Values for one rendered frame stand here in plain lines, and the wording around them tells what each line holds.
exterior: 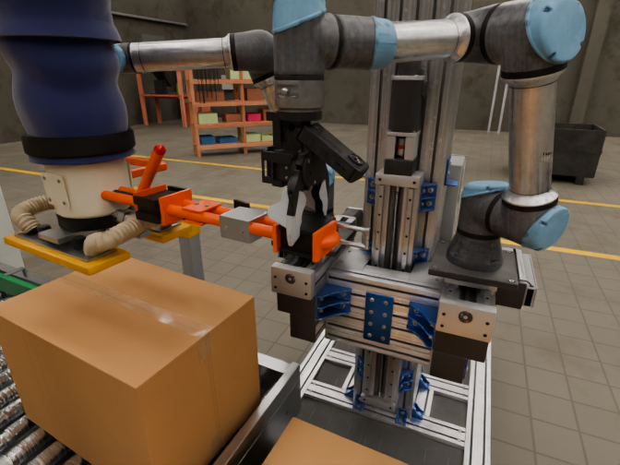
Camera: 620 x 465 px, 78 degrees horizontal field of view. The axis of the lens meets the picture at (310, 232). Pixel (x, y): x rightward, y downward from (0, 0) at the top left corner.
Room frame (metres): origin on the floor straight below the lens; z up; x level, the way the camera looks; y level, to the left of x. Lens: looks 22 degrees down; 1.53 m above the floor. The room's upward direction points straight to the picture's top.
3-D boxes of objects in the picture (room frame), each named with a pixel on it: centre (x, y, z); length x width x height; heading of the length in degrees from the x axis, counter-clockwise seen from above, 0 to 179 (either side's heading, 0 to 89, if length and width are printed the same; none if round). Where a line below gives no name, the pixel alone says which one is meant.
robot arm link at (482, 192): (1.00, -0.48, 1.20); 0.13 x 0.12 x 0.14; 25
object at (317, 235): (0.61, 0.01, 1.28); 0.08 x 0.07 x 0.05; 61
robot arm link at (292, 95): (0.62, 0.02, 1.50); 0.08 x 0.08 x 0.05
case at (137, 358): (0.92, 0.52, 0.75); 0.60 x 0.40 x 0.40; 61
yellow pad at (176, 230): (0.99, 0.48, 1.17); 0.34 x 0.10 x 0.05; 61
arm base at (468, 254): (1.00, -0.47, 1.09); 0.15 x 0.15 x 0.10
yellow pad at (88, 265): (0.82, 0.58, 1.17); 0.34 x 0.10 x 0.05; 61
